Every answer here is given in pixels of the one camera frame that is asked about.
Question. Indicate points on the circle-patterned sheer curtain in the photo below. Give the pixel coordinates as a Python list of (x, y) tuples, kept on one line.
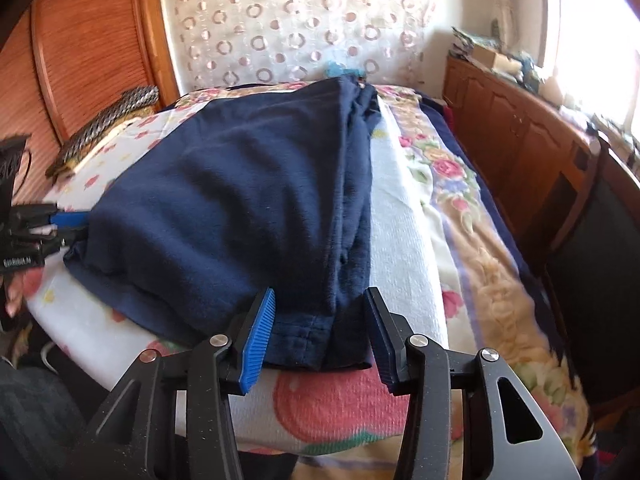
[(280, 20)]

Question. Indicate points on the person's dark pants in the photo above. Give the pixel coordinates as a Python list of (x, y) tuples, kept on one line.
[(30, 410)]

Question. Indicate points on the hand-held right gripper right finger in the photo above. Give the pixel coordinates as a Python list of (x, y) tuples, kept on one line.
[(385, 350)]

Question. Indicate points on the cardboard box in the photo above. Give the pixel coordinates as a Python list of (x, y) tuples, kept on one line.
[(492, 60)]

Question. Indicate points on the teal cloth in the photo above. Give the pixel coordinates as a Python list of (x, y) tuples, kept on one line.
[(342, 70)]

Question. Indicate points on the wooden cabinet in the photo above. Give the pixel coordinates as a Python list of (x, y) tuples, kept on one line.
[(515, 140)]

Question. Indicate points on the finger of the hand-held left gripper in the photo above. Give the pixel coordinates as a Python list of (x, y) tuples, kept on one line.
[(70, 218), (57, 244)]

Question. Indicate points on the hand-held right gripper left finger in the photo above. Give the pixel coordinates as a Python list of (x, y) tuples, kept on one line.
[(255, 345)]

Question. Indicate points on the dark chair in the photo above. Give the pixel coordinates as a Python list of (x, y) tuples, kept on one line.
[(595, 270)]

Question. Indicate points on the dark patterned folded cloth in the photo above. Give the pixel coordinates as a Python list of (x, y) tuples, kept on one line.
[(100, 130)]

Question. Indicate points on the stack of folded cloths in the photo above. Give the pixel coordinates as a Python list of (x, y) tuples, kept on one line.
[(475, 40)]

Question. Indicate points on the beige floral blanket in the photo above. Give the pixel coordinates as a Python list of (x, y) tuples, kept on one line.
[(500, 285)]

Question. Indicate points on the navy t-shirt orange print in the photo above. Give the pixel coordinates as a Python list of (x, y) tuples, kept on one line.
[(225, 200)]

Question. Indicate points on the wooden slatted panel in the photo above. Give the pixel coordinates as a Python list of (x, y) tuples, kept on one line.
[(90, 45)]

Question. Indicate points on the bright window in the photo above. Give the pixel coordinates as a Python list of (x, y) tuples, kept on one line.
[(595, 30)]

